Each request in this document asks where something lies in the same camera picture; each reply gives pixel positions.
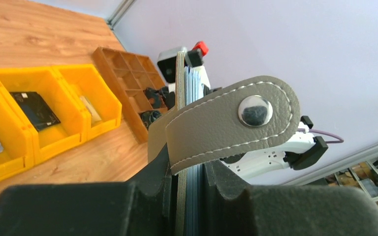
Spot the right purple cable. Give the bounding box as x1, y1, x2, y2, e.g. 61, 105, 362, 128
296, 128, 344, 145

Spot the yellow plastic bin row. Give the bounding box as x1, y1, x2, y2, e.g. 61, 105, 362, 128
0, 64, 122, 181

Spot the dark rolled tie front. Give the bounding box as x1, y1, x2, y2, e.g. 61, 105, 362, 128
140, 110, 161, 130

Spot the tan wallet in bin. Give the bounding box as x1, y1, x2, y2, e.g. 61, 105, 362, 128
79, 95, 102, 125

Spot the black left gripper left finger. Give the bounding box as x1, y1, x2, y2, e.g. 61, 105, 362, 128
0, 147, 173, 236

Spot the wooden compartment tray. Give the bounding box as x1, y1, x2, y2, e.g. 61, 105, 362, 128
92, 47, 168, 143

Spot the black wallet in bin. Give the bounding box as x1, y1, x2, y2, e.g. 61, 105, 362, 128
10, 91, 61, 132

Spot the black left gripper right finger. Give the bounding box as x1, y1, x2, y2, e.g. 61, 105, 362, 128
204, 161, 378, 236

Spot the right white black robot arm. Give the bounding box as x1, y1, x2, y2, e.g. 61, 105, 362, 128
220, 116, 328, 180

